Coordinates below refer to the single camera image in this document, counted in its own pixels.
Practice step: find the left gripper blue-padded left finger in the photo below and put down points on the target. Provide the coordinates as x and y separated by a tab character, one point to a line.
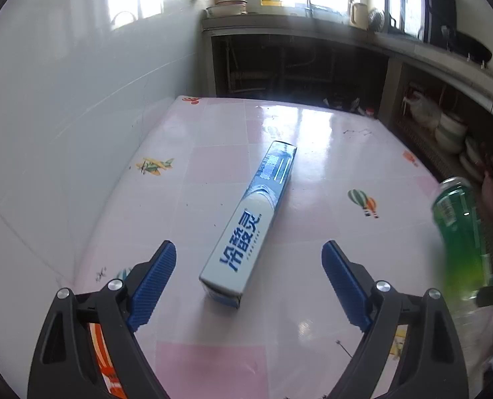
64	364

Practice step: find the green plastic bottle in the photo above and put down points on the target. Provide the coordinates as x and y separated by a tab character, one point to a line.
466	266

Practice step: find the blue toothpaste box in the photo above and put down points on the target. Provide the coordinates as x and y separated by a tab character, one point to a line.
231	263

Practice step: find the red snack bag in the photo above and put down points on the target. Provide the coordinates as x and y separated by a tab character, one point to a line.
105	364

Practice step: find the stack of white bowls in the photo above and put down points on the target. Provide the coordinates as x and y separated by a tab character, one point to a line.
450	132

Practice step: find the pink patterned table cover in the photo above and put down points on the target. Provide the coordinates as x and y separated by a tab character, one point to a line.
352	181

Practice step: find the white plastic bag on shelf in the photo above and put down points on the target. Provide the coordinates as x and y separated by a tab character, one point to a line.
424	111

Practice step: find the black wok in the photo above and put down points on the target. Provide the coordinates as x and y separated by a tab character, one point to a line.
465	45

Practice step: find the cream electric kettle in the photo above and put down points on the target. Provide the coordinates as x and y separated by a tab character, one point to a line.
358	15

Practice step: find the copper coloured pot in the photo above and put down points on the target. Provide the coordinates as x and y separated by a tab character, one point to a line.
231	3

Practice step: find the white bowl on counter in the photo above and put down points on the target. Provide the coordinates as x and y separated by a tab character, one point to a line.
217	11

